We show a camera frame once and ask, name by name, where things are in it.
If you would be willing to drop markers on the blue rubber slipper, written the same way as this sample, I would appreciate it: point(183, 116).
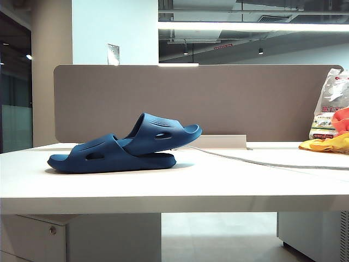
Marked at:
point(71, 163)
point(147, 128)

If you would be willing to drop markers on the brown desk partition panel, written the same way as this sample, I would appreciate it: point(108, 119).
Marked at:
point(218, 95)

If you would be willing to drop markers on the short white light strip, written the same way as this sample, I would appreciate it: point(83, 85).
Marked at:
point(178, 64)

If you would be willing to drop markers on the black pendant spotlight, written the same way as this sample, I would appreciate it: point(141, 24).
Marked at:
point(261, 51)
point(185, 51)

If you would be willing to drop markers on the red ceiling sign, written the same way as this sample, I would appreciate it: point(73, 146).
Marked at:
point(223, 46)

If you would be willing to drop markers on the long linear ceiling light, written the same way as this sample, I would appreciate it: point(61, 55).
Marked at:
point(231, 26)

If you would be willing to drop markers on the printed plastic snack bag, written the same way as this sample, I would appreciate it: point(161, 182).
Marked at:
point(324, 103)

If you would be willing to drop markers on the yellow cloth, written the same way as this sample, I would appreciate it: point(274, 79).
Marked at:
point(327, 144)

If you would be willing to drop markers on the round drawer lock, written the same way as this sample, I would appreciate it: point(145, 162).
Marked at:
point(52, 230)

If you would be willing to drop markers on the dark glass door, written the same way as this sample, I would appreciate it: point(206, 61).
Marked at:
point(16, 109)

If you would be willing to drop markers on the orange red cloth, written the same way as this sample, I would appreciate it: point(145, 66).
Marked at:
point(340, 120)

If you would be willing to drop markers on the white drawer cabinet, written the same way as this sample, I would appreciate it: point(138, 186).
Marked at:
point(32, 240)

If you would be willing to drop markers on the silver wall plate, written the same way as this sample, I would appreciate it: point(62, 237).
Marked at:
point(113, 54)

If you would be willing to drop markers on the white pedestal cabinet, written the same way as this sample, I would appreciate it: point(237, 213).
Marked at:
point(313, 232)

